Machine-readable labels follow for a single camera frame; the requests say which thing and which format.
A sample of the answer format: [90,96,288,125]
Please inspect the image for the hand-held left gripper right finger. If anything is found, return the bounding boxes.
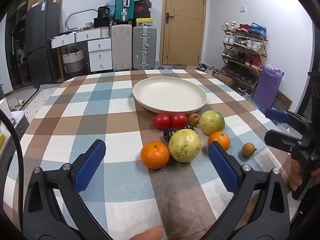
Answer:
[200,141,293,240]

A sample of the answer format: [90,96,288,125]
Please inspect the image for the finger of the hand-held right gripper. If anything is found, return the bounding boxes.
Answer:
[265,108,313,138]
[264,129,304,153]

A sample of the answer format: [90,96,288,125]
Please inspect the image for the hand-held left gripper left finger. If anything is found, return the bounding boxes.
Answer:
[22,139,114,240]

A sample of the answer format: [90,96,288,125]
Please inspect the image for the small mandarin orange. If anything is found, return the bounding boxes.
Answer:
[207,131,231,152]

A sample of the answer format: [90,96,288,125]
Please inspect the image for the smooth brown longan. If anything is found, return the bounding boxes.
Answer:
[241,142,257,157]

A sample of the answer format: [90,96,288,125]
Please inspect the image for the pale yellow guava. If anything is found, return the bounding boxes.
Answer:
[168,129,202,162]

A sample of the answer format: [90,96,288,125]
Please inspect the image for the green-tinged guava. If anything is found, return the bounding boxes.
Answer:
[199,110,225,136]

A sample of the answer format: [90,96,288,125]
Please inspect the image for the large mandarin orange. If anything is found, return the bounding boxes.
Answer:
[140,141,170,170]

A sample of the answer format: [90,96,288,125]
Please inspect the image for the cream round plate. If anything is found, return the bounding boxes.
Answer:
[132,76,208,115]

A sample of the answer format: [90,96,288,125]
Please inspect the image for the person's right hand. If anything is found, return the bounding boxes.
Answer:
[289,159,304,192]

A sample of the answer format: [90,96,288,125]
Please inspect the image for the person's left hand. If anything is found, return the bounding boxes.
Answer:
[130,226,164,240]

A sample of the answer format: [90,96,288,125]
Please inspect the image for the brown patterned mat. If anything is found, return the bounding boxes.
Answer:
[274,90,293,108]

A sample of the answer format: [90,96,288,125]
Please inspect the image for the purple bag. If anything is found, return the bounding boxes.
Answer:
[254,65,284,114]

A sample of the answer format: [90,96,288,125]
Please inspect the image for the checked tablecloth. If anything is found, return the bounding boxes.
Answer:
[5,69,300,240]

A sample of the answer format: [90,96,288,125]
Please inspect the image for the wrinkled brown longan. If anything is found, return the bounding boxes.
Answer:
[188,113,200,126]

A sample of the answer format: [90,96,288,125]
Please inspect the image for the wooden shoe rack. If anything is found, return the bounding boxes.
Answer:
[221,29,269,98]

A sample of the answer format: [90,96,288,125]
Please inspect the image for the red tomato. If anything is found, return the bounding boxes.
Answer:
[153,114,172,129]
[171,113,188,129]

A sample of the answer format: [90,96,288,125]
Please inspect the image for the cardboard box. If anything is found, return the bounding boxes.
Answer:
[212,74,233,86]

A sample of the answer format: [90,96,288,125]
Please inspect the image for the shoe rack with shoes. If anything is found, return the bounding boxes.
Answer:
[222,21,267,94]

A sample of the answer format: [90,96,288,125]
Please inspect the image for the sneakers on floor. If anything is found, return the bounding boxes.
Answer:
[197,64,221,76]

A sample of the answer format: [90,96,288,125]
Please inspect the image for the black and white rug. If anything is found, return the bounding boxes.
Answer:
[22,82,61,118]

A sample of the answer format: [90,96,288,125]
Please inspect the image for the wicker basket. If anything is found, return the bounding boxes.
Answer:
[62,49,85,73]

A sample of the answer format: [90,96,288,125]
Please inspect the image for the white drawer cabinet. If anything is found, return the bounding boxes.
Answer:
[87,38,113,72]

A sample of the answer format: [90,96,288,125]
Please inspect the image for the beige suitcase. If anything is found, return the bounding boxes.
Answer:
[111,24,133,72]

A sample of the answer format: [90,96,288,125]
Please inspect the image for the wooden door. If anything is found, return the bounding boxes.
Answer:
[162,0,207,66]

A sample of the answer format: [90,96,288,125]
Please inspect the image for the white desk with drawers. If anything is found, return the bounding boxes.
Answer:
[51,27,111,49]

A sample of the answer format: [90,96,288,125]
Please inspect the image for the silver suitcase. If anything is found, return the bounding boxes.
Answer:
[132,26,157,70]

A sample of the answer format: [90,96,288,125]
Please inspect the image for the dark grey fridge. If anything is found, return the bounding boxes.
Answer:
[25,0,62,82]

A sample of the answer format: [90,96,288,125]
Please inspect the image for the black bin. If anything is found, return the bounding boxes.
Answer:
[94,17,111,28]

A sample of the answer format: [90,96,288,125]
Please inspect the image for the dark wardrobe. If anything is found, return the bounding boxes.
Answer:
[5,0,28,90]

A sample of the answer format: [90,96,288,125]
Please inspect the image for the black tub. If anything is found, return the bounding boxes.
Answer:
[97,6,111,18]

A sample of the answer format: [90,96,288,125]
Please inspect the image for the blue plastic bag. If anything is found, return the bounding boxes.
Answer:
[105,2,116,18]

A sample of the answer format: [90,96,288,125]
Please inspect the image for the teal suitcase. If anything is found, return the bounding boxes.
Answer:
[114,0,135,23]

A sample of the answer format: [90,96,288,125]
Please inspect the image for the black cable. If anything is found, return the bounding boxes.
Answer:
[0,110,25,205]

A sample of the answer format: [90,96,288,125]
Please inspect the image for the oval metal frame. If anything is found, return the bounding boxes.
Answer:
[65,9,98,30]

